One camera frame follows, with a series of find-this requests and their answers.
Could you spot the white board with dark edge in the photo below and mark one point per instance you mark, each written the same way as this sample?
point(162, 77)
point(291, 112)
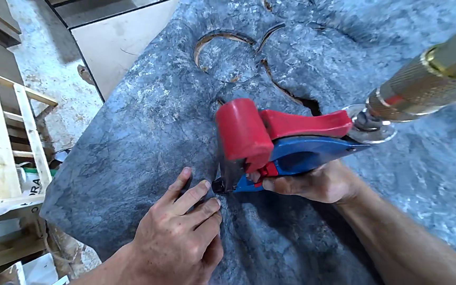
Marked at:
point(109, 47)

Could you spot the person's right fingers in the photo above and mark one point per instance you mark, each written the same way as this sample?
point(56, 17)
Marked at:
point(285, 185)

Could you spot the person's left ring finger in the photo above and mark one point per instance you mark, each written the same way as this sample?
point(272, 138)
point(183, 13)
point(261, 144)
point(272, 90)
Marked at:
point(191, 198)

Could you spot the person's left forearm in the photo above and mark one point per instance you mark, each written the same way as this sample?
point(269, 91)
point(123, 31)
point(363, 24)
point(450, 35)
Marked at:
point(113, 267)

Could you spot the person's left little finger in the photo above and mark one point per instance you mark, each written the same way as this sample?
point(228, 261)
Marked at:
point(177, 185)

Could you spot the person's left index finger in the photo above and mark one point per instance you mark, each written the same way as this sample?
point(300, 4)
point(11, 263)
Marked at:
point(209, 228)

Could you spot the person's left thumb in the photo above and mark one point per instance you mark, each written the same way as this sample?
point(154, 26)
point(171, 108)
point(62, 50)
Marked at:
point(213, 251)

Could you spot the metallic gold cylindrical tool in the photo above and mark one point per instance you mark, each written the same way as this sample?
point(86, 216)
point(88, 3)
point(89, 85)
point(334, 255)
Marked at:
point(410, 87)

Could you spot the person's left middle finger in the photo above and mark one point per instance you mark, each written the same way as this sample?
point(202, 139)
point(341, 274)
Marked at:
point(205, 211)

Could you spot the white printed plastic bag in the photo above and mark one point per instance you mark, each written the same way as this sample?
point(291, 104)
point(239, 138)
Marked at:
point(26, 182)

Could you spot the white sheet scraps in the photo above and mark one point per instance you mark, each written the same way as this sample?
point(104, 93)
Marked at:
point(40, 271)

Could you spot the mottled blue-grey leather sheet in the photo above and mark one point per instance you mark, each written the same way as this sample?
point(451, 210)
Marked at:
point(152, 130)

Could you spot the brown wooden shelf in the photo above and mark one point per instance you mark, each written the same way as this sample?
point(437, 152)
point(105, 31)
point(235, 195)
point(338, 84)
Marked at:
point(10, 253)

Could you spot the person's left hand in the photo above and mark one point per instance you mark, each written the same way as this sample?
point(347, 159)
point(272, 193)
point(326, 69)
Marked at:
point(172, 233)

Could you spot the red and blue cutting tool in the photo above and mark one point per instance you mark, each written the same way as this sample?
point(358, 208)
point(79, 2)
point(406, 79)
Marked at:
point(305, 126)

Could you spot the person's right hand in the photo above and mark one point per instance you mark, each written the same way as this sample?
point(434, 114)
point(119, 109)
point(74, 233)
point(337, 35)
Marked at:
point(323, 184)

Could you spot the person's right forearm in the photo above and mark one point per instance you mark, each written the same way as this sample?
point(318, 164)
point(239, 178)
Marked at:
point(394, 233)

